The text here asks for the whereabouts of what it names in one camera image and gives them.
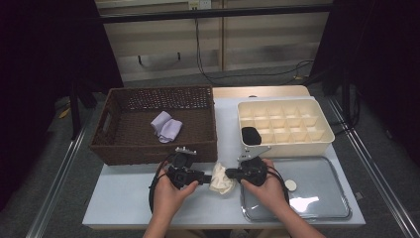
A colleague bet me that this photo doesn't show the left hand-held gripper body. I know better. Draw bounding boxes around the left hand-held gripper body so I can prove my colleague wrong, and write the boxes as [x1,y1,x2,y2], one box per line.
[166,146,200,190]

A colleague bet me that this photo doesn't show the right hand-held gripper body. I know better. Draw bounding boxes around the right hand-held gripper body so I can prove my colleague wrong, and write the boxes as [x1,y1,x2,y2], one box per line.
[237,145,271,187]

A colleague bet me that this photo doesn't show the cream sock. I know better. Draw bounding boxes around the cream sock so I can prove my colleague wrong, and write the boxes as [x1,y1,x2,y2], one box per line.
[209,162,237,195]

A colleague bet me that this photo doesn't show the brown wicker basket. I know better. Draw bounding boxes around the brown wicker basket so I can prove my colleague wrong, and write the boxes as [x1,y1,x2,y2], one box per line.
[88,84,219,167]

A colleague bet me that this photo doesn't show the black sock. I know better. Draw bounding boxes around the black sock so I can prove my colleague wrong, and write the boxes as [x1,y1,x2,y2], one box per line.
[241,127,263,147]

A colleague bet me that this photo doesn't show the cream divided storage box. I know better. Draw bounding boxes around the cream divided storage box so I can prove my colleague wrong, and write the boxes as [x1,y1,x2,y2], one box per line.
[237,97,336,159]

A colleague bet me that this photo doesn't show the clear plastic lid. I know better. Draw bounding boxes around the clear plastic lid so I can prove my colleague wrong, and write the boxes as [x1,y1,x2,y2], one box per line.
[240,156,353,222]

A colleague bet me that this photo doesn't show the person's left hand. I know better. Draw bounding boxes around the person's left hand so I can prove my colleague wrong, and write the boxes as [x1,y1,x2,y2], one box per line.
[154,161,200,219]

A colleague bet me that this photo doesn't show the person's right hand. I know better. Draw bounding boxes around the person's right hand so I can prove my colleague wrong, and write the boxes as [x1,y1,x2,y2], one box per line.
[240,158,290,215]

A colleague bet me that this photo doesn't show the person's beige trousers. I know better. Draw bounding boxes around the person's beige trousers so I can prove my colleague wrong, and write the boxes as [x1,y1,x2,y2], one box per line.
[171,228,291,238]

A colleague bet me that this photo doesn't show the black metal stand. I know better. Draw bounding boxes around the black metal stand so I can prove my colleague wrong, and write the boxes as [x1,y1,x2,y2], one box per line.
[68,65,100,141]

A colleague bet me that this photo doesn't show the black horizontal bar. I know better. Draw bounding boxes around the black horizontal bar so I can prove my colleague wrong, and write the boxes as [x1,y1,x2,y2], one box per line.
[98,4,333,24]

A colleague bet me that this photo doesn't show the black curtain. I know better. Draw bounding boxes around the black curtain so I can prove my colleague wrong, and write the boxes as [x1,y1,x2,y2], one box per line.
[310,0,420,167]

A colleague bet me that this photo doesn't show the right hand-held gripper cable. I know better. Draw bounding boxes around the right hand-held gripper cable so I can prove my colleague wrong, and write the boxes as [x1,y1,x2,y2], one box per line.
[265,165,291,206]

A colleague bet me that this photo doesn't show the hand-held gripper cable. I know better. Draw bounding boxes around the hand-held gripper cable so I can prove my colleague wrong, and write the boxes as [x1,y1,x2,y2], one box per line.
[265,165,291,206]
[148,153,179,214]

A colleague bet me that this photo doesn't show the left hand-held gripper cable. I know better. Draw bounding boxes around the left hand-held gripper cable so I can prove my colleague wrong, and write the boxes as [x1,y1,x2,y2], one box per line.
[148,153,179,214]

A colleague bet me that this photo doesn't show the black wall cable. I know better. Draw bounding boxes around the black wall cable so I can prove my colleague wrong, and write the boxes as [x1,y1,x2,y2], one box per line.
[194,18,315,85]

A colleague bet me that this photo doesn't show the metal floor rail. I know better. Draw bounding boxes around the metal floor rail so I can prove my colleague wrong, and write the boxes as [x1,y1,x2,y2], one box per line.
[25,122,90,238]
[326,95,420,238]

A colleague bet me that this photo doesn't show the white wall socket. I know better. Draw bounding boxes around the white wall socket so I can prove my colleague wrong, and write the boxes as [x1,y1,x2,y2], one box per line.
[187,0,212,10]

